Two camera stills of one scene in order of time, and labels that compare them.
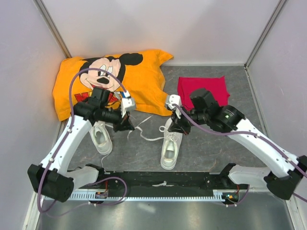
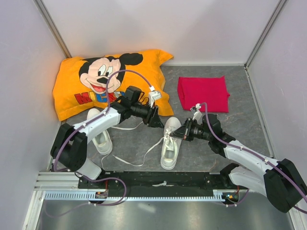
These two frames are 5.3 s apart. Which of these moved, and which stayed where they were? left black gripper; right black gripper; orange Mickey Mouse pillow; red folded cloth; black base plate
Moved: left black gripper; right black gripper
Stayed: red folded cloth; orange Mickey Mouse pillow; black base plate
